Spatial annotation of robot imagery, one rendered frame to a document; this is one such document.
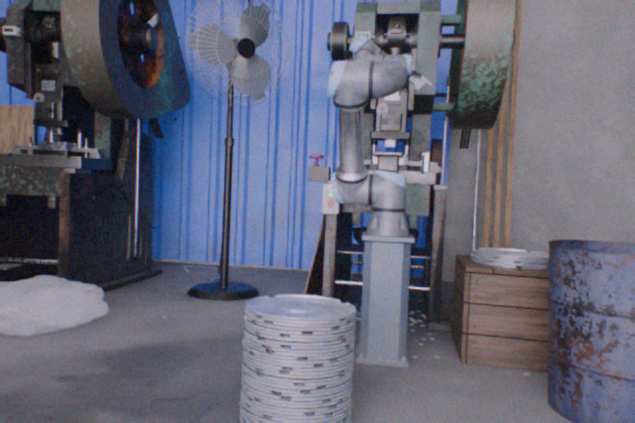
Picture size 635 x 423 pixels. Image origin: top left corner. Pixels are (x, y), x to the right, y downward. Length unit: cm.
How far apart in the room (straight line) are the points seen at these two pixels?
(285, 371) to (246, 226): 282
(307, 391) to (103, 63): 199
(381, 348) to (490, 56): 128
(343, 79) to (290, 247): 242
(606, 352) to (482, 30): 139
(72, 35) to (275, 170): 170
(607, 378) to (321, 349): 77
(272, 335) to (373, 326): 74
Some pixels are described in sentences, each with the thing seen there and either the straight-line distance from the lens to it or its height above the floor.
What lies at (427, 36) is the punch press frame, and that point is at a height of 132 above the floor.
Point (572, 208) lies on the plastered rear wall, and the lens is 422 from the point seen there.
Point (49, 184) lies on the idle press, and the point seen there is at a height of 56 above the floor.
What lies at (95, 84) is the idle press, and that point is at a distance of 308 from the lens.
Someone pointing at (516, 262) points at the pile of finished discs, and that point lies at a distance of 231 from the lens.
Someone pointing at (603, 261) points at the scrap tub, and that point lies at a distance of 175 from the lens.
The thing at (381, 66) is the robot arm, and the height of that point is 100.
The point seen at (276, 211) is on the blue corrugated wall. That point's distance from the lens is 416.
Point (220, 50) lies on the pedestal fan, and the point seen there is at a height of 127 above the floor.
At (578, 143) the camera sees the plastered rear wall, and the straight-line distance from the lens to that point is 424.
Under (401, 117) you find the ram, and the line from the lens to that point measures 285.
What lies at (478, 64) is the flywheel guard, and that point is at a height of 115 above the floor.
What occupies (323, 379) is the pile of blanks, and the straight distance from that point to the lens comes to 147.
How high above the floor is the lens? 62
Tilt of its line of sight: 3 degrees down
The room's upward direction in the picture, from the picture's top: 3 degrees clockwise
